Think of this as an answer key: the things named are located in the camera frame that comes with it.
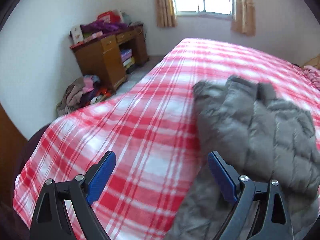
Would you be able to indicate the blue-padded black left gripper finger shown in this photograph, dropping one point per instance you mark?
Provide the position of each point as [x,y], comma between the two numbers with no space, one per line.
[50,219]

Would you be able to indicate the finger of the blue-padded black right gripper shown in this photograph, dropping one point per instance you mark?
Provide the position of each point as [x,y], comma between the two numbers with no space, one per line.
[259,210]

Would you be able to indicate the grey quilted down jacket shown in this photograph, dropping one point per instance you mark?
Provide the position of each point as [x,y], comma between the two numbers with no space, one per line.
[262,136]

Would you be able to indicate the pile of clothes on floor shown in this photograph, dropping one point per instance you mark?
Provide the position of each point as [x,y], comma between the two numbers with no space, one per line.
[84,91]

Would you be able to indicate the dark mattress edge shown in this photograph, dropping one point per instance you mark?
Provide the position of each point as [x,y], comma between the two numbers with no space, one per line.
[27,150]

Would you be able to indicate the brown wooden door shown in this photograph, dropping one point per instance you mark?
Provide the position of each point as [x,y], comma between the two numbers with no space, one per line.
[12,142]

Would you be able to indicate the red white plaid bed sheet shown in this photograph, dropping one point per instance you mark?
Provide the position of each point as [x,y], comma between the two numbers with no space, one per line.
[152,131]

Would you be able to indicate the pink quilted blanket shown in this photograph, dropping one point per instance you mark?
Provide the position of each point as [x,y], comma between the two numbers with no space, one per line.
[313,75]

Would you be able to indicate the brown wooden desk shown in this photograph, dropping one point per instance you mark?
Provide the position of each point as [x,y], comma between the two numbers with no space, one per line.
[102,56]

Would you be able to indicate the stack of boxes in desk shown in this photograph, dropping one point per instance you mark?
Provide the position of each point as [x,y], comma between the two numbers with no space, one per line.
[127,58]

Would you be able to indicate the flat red box on desk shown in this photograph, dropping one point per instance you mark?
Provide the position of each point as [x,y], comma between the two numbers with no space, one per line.
[93,37]

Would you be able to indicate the white carton on desk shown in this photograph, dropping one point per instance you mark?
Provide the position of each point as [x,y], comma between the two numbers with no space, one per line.
[76,34]

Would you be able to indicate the purple garment on desk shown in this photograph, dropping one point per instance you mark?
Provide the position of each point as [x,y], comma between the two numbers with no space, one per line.
[103,26]

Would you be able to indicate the right beige curtain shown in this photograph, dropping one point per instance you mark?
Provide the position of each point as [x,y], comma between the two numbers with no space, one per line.
[243,20]

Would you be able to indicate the beige curtain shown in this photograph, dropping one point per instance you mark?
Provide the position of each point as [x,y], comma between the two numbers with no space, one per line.
[165,13]
[243,20]

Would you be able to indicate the left beige curtain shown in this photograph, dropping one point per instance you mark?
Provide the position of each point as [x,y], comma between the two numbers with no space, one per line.
[165,13]

